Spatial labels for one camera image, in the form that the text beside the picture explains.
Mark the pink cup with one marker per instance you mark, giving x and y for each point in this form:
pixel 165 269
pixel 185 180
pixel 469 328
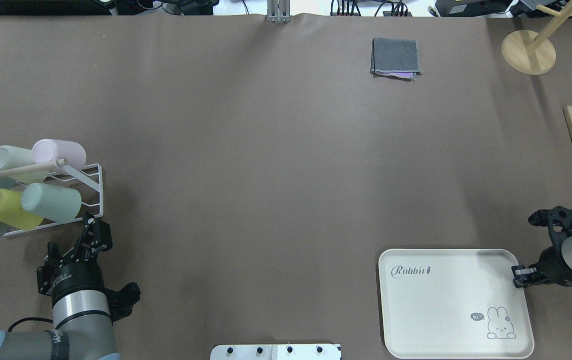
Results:
pixel 49 150

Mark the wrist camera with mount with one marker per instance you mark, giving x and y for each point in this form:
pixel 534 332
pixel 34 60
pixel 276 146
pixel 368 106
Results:
pixel 557 220
pixel 121 303

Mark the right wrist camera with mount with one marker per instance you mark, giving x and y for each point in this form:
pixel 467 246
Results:
pixel 557 220

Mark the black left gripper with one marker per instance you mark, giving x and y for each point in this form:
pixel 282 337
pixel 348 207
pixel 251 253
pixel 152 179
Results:
pixel 71 281

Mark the yellow cup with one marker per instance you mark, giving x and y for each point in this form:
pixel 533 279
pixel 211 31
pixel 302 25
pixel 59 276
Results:
pixel 12 213

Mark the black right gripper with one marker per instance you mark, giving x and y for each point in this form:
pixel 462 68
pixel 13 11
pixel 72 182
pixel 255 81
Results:
pixel 550 266

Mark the white wire cup rack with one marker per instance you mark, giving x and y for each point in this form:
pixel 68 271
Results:
pixel 89 182

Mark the wooden mug tree stand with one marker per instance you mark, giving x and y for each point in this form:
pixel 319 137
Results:
pixel 530 52

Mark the purple cloth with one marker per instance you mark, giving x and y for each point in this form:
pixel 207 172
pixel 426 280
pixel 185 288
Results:
pixel 403 75

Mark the grey folded cloth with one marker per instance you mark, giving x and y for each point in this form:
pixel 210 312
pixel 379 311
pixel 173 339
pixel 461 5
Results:
pixel 395 55

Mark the cream rabbit print tray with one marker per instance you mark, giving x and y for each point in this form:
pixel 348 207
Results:
pixel 453 303

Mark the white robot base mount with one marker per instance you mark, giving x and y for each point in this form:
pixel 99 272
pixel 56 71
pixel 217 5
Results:
pixel 289 351

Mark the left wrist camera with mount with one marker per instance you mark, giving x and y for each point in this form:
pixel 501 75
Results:
pixel 121 303

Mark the cream white cup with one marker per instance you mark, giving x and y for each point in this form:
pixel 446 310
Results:
pixel 12 157

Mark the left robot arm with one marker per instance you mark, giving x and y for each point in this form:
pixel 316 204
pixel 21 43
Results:
pixel 82 314

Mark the green cup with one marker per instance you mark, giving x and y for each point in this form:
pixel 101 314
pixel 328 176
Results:
pixel 55 203

